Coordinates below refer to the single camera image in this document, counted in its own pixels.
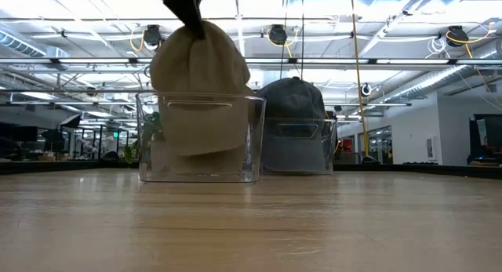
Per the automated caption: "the beige cap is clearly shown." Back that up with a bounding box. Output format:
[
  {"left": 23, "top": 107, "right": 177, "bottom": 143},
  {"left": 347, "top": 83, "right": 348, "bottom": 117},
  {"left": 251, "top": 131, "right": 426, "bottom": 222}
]
[
  {"left": 150, "top": 20, "right": 253, "bottom": 158},
  {"left": 150, "top": 138, "right": 249, "bottom": 176}
]

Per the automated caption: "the grey cap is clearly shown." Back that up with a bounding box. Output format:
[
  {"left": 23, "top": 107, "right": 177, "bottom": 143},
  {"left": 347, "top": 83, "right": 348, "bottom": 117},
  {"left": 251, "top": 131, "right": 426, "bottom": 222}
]
[{"left": 255, "top": 76, "right": 327, "bottom": 175}]

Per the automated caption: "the white column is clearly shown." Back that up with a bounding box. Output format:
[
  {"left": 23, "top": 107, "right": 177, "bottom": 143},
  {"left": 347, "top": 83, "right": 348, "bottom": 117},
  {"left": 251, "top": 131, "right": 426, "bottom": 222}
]
[{"left": 260, "top": 70, "right": 292, "bottom": 91}]

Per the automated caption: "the clear plastic bin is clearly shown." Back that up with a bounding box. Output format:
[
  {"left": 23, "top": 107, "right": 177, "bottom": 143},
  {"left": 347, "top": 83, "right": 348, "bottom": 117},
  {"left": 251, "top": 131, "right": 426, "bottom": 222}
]
[
  {"left": 261, "top": 118, "right": 338, "bottom": 175},
  {"left": 136, "top": 92, "right": 267, "bottom": 183}
]

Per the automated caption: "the dark monitor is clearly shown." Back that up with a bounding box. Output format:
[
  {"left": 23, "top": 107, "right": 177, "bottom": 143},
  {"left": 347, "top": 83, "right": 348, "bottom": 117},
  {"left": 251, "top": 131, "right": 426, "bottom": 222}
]
[{"left": 466, "top": 114, "right": 502, "bottom": 166}]

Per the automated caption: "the black ceiling cable reel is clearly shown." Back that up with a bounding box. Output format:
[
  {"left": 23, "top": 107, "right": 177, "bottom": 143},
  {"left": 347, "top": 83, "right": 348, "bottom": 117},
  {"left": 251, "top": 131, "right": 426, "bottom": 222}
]
[
  {"left": 267, "top": 24, "right": 289, "bottom": 46},
  {"left": 446, "top": 24, "right": 471, "bottom": 49},
  {"left": 142, "top": 24, "right": 164, "bottom": 49}
]

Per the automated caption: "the black hanging cable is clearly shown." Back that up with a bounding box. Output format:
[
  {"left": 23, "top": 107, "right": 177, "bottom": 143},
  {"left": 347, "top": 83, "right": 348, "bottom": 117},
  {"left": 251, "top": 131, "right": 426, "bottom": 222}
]
[
  {"left": 299, "top": 0, "right": 305, "bottom": 79},
  {"left": 278, "top": 0, "right": 289, "bottom": 80}
]

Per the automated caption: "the silver ventilation duct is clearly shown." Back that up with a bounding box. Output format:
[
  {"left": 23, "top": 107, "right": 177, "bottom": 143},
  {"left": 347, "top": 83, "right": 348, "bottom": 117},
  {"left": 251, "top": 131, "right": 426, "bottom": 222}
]
[{"left": 386, "top": 40, "right": 502, "bottom": 101}]

